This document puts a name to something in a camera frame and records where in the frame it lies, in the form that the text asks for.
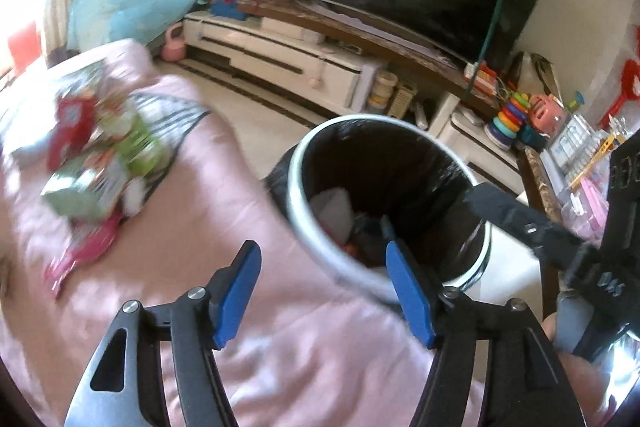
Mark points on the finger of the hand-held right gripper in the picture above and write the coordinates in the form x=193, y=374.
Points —
x=520, y=222

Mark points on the person's right hand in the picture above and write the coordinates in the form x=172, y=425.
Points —
x=582, y=387

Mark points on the green and white packet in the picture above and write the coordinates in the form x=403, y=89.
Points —
x=80, y=194

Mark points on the beige ribbed toy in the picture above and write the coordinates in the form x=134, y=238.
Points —
x=401, y=102

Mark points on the red toy phone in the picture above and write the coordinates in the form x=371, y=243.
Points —
x=484, y=79

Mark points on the pink toy kettle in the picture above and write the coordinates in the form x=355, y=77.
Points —
x=173, y=46

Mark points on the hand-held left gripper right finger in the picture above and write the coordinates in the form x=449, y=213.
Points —
x=410, y=292

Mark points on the red plastic toy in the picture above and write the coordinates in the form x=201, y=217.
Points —
x=627, y=82

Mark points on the yellow stacked cups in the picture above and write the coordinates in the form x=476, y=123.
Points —
x=382, y=89

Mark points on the clear plastic bag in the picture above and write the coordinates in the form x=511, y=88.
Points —
x=532, y=74

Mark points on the blue toy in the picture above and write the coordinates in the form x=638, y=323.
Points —
x=227, y=7

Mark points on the brown wooden television shelf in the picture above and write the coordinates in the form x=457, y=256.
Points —
x=350, y=27

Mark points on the green snack packet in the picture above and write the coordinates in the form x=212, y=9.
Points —
x=135, y=139

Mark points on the pink pig toy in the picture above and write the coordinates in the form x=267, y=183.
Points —
x=545, y=114

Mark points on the pink snack packet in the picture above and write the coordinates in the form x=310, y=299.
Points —
x=85, y=252

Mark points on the pink blanket with plaid patches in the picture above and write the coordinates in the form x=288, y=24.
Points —
x=250, y=207

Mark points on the white television cabinet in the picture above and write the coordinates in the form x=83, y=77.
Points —
x=280, y=52

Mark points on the clear plastic organizer box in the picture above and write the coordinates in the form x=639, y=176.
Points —
x=575, y=152

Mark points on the red snack packet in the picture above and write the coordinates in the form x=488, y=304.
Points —
x=70, y=127

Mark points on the red cloth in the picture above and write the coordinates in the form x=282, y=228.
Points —
x=22, y=44

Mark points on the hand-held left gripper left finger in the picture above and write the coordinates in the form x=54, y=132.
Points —
x=237, y=297

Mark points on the white bin with black bag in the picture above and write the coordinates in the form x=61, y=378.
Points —
x=325, y=262

